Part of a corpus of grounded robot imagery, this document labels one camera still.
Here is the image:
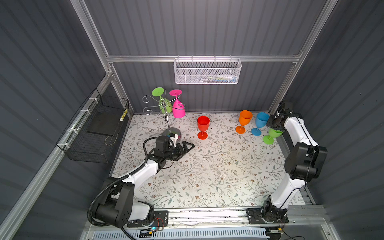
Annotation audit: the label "white ventilation grille strip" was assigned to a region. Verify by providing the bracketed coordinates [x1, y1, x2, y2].
[89, 227, 269, 240]

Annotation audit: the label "red plastic wine glass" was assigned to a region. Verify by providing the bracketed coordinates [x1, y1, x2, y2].
[197, 116, 210, 140]

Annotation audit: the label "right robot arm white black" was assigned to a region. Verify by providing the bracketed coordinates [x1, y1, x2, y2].
[246, 101, 328, 225]

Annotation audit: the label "chrome wine glass rack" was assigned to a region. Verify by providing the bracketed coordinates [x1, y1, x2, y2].
[142, 94, 182, 143]

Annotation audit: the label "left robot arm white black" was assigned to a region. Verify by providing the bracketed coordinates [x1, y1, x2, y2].
[87, 136, 195, 229]

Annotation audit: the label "yellow item in black basket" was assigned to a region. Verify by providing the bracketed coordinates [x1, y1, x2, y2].
[120, 109, 128, 122]

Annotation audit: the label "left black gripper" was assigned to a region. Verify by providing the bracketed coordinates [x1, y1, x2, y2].
[163, 141, 194, 162]

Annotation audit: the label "white wire mesh basket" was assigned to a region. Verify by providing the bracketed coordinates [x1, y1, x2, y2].
[173, 57, 242, 85]

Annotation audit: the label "green plastic wine glass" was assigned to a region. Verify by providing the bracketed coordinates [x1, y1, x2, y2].
[263, 128, 284, 145]
[152, 87, 173, 114]

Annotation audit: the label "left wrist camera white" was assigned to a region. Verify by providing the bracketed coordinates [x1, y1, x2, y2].
[168, 133, 179, 148]

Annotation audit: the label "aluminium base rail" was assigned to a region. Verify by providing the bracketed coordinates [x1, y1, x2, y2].
[86, 206, 328, 229]

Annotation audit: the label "pink plastic wine glass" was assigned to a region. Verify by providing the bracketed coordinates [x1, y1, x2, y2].
[170, 89, 186, 119]

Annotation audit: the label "blue plastic wine glass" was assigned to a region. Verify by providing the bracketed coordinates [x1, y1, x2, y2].
[251, 113, 270, 136]

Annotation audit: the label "items in white basket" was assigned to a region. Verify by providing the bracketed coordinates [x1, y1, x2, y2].
[196, 75, 238, 84]

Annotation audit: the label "orange plastic wine glass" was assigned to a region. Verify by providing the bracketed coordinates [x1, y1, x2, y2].
[236, 110, 253, 134]

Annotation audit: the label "black wire basket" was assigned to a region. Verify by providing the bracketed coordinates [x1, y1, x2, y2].
[57, 91, 130, 164]

